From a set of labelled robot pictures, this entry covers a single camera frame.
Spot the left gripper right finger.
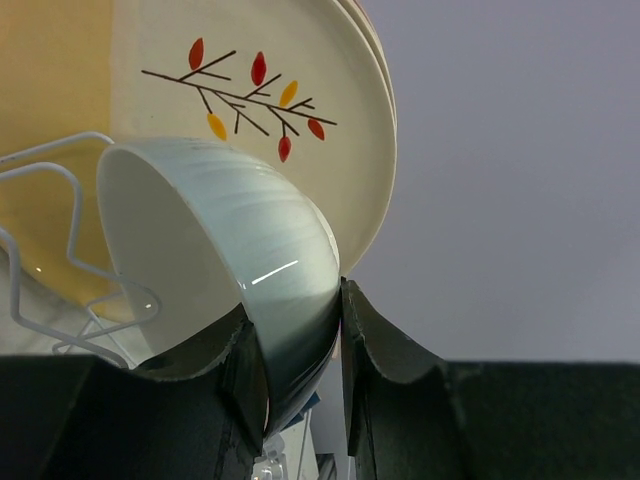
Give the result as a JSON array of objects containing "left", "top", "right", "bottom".
[{"left": 341, "top": 280, "right": 639, "bottom": 479}]

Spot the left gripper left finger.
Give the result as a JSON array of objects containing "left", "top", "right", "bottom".
[{"left": 1, "top": 319, "right": 267, "bottom": 479}]

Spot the white ceramic bowl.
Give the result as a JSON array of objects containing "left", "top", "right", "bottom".
[{"left": 96, "top": 137, "right": 340, "bottom": 435}]

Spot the cream plate yellow patch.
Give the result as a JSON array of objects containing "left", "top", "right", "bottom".
[{"left": 0, "top": 0, "right": 399, "bottom": 324}]

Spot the cream plate green patch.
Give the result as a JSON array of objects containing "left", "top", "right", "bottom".
[{"left": 338, "top": 0, "right": 397, "bottom": 126}]

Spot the white wire dish rack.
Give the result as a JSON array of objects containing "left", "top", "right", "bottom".
[{"left": 1, "top": 162, "right": 162, "bottom": 369}]

